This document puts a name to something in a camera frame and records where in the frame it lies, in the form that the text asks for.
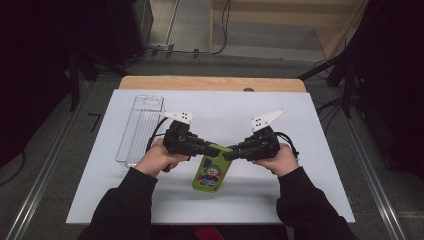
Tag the clear plastic rectangular container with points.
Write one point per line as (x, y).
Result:
(141, 130)

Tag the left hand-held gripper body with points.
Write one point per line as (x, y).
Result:
(181, 140)

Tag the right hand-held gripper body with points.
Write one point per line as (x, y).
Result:
(263, 145)

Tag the wooden step platform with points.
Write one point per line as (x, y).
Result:
(276, 23)

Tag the metal floor rail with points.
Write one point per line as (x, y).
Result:
(50, 160)
(370, 166)

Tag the person's right hand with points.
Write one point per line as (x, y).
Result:
(281, 161)

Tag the person's left hand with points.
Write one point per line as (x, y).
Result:
(156, 160)

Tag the green cartoon phone case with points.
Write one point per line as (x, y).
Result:
(210, 175)

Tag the white table board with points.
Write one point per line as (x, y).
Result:
(220, 106)

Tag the black metal stand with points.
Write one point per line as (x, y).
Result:
(75, 76)
(346, 83)

